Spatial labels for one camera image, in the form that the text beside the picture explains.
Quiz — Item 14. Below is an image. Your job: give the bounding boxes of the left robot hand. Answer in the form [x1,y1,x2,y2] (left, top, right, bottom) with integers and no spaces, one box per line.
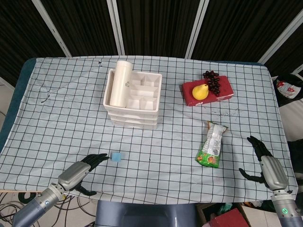
[57,153,109,196]

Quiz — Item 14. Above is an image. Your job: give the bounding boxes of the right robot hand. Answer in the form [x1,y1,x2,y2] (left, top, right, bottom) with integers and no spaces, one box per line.
[238,135,290,191]

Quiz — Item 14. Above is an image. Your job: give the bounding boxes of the blue foam cube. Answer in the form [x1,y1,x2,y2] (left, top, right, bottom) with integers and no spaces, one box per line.
[110,152,123,163]

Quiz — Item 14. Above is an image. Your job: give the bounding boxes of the clear plastic container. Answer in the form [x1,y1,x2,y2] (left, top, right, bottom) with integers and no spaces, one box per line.
[110,122,159,130]
[107,111,159,119]
[109,117,159,124]

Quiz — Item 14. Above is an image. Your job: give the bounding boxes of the white plastic compartment organizer tray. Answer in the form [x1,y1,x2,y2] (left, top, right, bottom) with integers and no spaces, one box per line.
[103,68,163,130]

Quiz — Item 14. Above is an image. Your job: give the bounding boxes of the green snack bag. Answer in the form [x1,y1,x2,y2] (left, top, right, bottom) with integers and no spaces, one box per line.
[195,121,229,169]

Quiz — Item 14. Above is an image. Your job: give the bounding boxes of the black bag red print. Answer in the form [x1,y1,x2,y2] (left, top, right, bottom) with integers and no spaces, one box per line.
[272,73,303,107]

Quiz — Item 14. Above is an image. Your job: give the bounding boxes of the checkered tablecloth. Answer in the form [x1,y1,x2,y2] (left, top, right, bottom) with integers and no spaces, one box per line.
[0,55,299,204]

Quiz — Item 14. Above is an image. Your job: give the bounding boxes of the dark blue robot torso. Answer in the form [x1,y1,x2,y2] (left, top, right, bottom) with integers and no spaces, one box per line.
[95,200,204,227]

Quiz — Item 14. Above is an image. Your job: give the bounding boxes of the red brick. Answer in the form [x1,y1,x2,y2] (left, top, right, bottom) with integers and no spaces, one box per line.
[181,75,235,107]

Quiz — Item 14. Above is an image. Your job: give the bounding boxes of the white cylindrical bottle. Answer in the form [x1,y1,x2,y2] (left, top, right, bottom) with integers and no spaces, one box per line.
[109,60,133,107]

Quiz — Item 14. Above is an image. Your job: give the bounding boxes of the dark grape bunch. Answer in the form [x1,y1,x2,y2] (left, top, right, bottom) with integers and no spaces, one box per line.
[202,70,221,96]

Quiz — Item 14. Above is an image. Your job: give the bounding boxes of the yellow pear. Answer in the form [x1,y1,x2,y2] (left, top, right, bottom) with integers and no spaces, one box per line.
[192,84,209,100]

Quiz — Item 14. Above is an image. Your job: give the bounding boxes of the floor cables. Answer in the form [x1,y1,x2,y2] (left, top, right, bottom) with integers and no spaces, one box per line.
[0,191,96,227]

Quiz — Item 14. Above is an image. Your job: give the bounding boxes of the black partition white frame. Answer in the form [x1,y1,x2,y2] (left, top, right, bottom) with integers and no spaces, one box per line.
[0,0,303,80]

